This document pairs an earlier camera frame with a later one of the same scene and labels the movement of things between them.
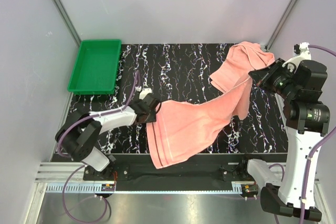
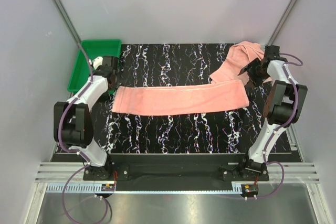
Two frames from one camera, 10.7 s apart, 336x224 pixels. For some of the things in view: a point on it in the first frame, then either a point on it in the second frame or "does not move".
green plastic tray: [95, 69] does not move
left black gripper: [151, 118] to [112, 87]
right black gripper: [262, 77] to [249, 69]
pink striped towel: [177, 130] to [143, 100]
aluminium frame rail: [60, 172] does not move
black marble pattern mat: [182, 72] does not move
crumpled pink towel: [243, 57] does not move
